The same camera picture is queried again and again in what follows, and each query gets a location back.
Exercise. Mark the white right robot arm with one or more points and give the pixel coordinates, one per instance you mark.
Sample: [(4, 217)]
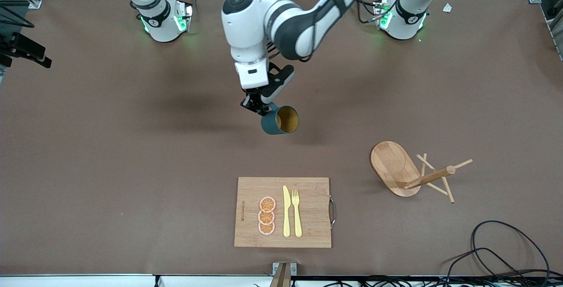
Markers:
[(160, 23)]

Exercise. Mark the small white paper scrap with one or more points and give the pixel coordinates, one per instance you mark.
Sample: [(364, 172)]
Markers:
[(447, 8)]

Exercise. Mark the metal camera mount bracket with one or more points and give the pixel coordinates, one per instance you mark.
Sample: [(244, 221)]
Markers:
[(283, 271)]

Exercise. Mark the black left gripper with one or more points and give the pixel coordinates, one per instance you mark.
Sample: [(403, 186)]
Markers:
[(251, 100)]

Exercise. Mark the orange slice toy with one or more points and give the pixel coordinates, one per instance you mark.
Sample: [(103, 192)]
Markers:
[(267, 204), (266, 218), (266, 229)]

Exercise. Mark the yellow plastic fork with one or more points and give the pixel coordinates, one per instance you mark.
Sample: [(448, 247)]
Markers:
[(297, 218)]

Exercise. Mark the yellow plastic knife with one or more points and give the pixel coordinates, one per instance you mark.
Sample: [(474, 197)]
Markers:
[(286, 216)]

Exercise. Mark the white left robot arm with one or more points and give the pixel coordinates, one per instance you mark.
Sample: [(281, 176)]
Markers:
[(299, 27)]

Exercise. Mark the wooden mug rack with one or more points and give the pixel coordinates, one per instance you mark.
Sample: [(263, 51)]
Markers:
[(391, 163)]

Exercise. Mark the brown table cover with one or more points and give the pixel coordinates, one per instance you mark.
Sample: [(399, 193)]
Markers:
[(132, 124)]

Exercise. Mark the dark teal cup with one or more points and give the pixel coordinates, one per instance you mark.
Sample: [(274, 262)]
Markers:
[(275, 124)]

